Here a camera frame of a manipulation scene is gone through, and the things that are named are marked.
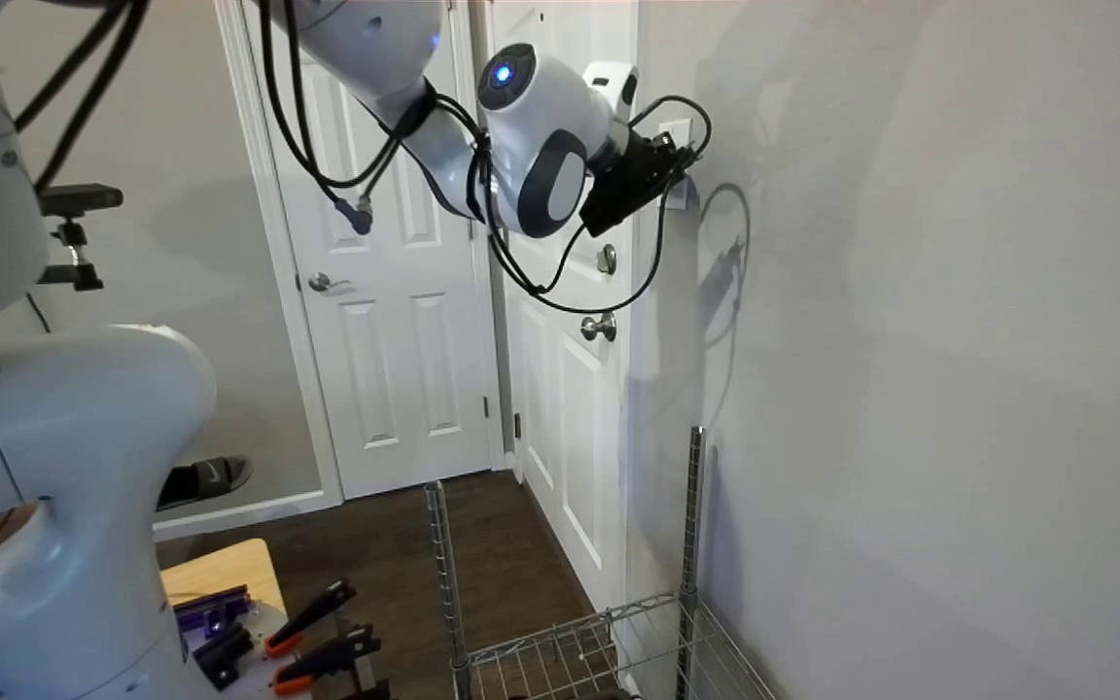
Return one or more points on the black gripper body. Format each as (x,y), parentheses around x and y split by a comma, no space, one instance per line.
(629,181)

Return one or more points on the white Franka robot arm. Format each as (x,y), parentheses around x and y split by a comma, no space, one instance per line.
(69,454)

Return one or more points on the silver door deadbolt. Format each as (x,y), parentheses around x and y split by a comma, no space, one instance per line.
(607,259)

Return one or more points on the silver round door knob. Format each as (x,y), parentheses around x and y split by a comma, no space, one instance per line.
(601,329)

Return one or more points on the metal door hinge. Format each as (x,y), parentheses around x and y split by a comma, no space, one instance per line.
(516,426)

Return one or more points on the white open panel door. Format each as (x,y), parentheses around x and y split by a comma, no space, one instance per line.
(573,454)

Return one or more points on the white closed panel door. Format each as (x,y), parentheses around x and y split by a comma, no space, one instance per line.
(390,390)

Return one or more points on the white baseboard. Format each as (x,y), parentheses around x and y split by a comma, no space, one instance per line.
(251,511)

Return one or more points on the black shoe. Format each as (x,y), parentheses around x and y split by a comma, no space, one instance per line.
(205,478)

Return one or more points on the blue purple tool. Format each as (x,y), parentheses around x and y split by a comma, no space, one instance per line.
(211,629)

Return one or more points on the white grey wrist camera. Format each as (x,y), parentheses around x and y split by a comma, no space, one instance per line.
(611,87)

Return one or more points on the black exterior camera bar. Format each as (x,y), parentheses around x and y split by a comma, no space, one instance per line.
(82,194)

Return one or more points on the black camera stand mount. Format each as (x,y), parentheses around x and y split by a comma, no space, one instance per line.
(71,259)

